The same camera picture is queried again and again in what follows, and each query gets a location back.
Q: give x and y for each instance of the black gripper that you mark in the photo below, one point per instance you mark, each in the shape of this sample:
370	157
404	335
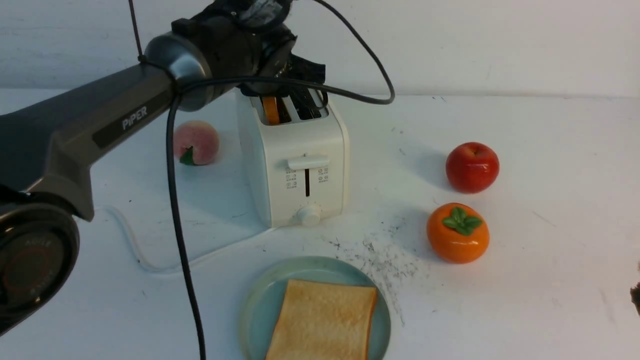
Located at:
239	38

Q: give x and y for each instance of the toast slice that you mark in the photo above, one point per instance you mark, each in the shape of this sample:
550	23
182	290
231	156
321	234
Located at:
271	110
322	321

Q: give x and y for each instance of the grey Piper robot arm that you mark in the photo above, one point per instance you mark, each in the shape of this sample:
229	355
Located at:
48	149

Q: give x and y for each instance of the white two-slot toaster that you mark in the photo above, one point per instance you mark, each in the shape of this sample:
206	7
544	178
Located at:
299	170

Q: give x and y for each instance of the pink peach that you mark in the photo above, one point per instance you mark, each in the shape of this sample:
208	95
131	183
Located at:
196	143

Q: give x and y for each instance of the red apple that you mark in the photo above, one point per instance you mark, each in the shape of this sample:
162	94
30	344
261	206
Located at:
472	167

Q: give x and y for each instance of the light green plate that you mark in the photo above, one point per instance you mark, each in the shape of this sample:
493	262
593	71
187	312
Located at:
262	305

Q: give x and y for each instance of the orange persimmon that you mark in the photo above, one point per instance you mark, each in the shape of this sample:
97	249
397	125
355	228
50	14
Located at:
457	233

